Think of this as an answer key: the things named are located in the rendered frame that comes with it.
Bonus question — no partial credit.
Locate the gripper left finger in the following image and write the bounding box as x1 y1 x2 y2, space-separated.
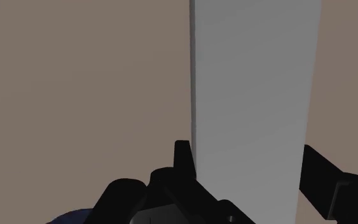
84 140 256 224

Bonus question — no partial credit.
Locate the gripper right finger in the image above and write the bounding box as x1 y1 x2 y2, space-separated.
298 144 358 224

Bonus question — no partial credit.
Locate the white rectangular block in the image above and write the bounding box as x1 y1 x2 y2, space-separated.
189 0 322 224

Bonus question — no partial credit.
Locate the blue round object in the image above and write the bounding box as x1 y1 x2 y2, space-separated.
45 208 95 224

